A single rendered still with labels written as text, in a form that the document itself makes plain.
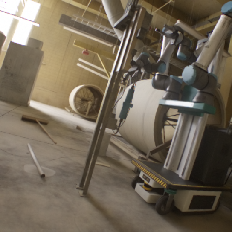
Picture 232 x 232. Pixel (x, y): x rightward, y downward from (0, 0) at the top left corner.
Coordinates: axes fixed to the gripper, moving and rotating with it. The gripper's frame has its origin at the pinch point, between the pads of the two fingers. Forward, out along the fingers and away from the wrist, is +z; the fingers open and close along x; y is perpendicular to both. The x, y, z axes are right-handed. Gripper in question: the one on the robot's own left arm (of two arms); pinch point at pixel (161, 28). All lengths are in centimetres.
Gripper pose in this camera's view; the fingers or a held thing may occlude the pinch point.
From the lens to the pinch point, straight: 181.9
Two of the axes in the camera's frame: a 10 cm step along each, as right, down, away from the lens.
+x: 3.6, 1.0, -9.3
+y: 2.9, -9.6, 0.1
